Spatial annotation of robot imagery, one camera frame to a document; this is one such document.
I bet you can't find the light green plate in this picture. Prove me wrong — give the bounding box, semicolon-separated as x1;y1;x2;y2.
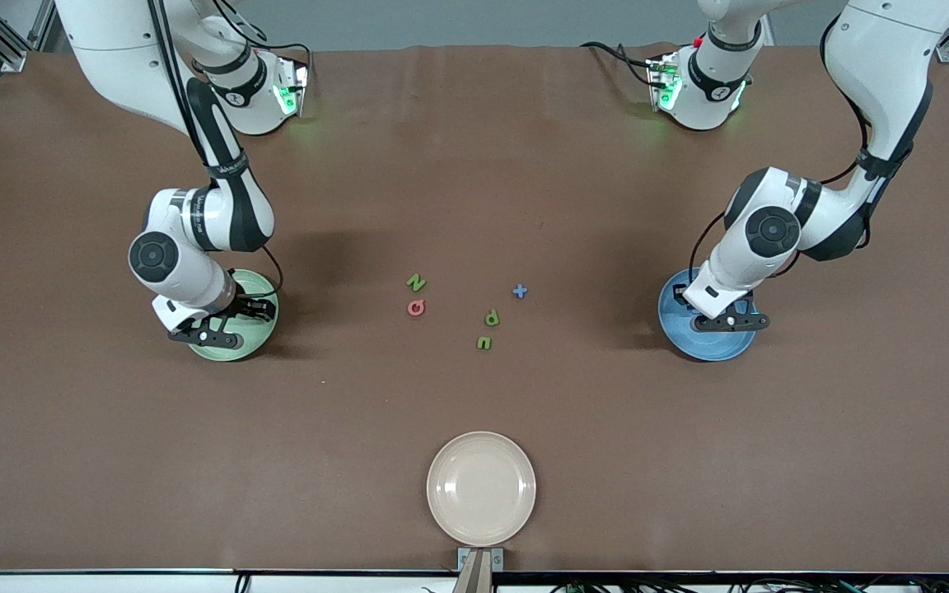
185;268;280;362

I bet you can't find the blue plate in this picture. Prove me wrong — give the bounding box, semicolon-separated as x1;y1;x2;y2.
657;268;759;362

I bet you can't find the beige plate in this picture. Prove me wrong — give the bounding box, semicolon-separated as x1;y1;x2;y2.
426;431;538;548

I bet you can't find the black base cable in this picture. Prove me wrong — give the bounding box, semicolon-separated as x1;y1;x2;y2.
227;21;315;75
580;41;658;87

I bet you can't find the grey metal bracket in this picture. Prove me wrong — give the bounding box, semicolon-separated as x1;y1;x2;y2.
456;547;506;572

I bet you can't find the aluminium camera post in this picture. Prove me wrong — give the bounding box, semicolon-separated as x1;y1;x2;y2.
451;550;494;593

